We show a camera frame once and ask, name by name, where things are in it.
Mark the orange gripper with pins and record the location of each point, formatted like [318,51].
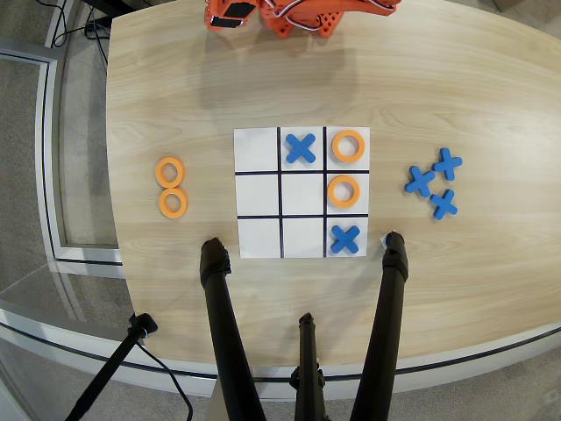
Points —
[225,20]

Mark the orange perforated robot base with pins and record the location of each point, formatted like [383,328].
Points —
[326,24]

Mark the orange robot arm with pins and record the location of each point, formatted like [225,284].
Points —
[364,6]

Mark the dark furniture base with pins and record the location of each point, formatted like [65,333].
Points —
[114,3]

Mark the blue foam cross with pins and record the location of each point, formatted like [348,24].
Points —
[300,148]
[447,164]
[420,181]
[345,240]
[444,204]

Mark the white tic-tac-toe board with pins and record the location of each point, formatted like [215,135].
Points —
[302,197]

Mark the small white tag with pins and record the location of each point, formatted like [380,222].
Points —
[382,240]

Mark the thick black tripod leg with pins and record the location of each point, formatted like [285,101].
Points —
[385,316]
[223,316]

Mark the thin black tripod leg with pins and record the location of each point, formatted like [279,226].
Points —
[308,351]

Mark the thin black stand pole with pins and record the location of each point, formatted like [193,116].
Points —
[109,368]

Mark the grey metal partition frame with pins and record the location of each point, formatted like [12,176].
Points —
[47,153]

